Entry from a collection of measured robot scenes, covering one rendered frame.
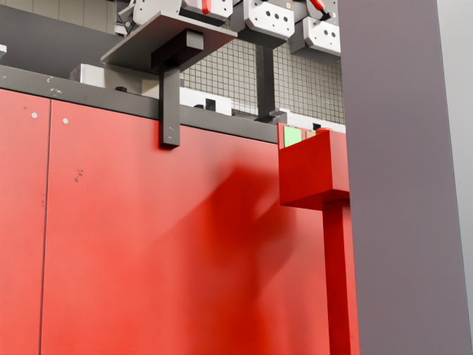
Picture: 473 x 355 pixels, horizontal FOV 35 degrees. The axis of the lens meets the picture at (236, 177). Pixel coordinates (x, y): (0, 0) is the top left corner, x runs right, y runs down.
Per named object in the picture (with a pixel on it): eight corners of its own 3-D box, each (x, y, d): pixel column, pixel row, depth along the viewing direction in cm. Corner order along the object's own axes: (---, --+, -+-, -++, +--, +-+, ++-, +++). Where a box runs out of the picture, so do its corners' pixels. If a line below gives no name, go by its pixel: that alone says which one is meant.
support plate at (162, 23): (160, 14, 141) (160, 9, 141) (100, 61, 162) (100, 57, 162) (237, 36, 151) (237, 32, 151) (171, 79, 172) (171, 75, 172)
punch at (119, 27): (116, 29, 167) (117, -9, 169) (112, 33, 168) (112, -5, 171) (155, 40, 172) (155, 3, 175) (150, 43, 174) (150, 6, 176)
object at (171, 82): (187, 130, 141) (186, 27, 147) (149, 149, 152) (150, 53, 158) (205, 134, 143) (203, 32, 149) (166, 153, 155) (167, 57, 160)
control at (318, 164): (332, 189, 140) (327, 100, 145) (279, 205, 153) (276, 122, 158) (405, 201, 152) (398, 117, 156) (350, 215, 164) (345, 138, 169)
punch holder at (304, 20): (309, 42, 198) (306, -14, 202) (288, 53, 204) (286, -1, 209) (350, 55, 206) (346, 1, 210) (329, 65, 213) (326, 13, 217)
